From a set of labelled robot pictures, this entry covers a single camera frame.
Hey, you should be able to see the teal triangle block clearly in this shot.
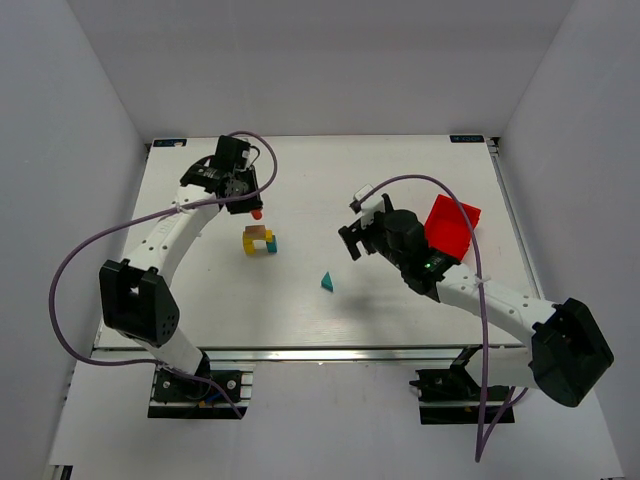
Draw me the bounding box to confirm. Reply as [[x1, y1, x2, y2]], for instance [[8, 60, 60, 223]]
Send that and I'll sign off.
[[320, 271, 334, 292]]

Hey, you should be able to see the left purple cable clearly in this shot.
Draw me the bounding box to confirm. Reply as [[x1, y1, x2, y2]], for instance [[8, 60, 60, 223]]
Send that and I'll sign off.
[[48, 130, 279, 419]]

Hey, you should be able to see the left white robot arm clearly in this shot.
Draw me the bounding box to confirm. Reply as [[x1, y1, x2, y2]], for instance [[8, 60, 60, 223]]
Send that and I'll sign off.
[[99, 136, 263, 377]]

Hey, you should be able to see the natural wood block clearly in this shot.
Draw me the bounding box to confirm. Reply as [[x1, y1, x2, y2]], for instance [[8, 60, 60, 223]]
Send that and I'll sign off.
[[244, 225, 266, 239]]

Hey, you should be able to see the teal rectangular block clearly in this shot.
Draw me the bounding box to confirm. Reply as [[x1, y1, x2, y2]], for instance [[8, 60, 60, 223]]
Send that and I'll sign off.
[[266, 235, 278, 254]]

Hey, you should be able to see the purple cable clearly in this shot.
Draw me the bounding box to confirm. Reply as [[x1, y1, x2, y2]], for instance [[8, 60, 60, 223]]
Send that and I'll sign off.
[[357, 174, 530, 462], [48, 130, 279, 419]]

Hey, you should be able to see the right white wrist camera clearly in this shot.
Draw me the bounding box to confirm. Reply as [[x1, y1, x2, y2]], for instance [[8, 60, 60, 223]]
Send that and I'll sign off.
[[349, 184, 393, 229]]

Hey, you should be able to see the blue corner sticker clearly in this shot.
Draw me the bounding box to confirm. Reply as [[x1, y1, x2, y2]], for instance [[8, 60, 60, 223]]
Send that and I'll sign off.
[[449, 134, 485, 143], [152, 138, 187, 148]]

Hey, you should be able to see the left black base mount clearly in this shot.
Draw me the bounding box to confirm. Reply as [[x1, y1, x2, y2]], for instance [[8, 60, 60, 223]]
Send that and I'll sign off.
[[147, 362, 254, 420]]

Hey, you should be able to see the right blue corner sticker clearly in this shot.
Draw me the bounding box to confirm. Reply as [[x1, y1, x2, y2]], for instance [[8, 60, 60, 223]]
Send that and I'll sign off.
[[449, 134, 485, 143]]

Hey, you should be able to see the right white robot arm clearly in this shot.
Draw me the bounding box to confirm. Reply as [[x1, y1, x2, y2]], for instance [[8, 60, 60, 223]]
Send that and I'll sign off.
[[338, 210, 614, 407]]

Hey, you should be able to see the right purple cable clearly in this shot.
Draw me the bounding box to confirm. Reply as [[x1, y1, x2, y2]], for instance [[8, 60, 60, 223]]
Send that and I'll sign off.
[[357, 174, 530, 462]]

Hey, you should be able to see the left blue corner sticker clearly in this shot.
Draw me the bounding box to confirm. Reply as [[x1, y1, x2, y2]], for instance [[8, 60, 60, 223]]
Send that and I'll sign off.
[[152, 138, 187, 148]]

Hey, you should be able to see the red plastic bin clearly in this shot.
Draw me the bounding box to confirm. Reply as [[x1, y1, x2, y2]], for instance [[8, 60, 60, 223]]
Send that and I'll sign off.
[[424, 194, 471, 262]]

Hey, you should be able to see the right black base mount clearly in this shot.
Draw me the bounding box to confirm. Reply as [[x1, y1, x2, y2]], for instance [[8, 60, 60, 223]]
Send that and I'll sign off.
[[409, 344, 516, 426]]

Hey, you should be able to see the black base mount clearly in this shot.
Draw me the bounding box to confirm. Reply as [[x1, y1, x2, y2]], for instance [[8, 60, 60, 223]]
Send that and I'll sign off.
[[147, 362, 254, 420], [409, 344, 516, 426]]

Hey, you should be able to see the yellow arch block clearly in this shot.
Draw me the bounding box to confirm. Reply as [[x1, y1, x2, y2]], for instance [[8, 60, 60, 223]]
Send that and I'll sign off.
[[242, 230, 274, 256]]

